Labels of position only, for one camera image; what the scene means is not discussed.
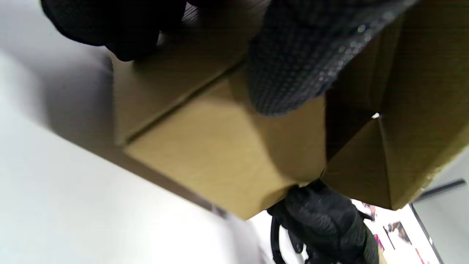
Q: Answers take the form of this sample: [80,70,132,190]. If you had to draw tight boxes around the computer monitor screen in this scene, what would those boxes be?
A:
[350,198,446,264]

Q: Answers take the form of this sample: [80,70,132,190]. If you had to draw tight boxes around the person's right hand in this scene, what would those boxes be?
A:
[267,180,380,264]

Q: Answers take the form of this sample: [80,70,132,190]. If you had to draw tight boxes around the person's left hand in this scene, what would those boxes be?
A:
[40,0,418,116]

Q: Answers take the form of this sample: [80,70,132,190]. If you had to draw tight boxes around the brown cardboard box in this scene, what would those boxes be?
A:
[112,0,469,220]

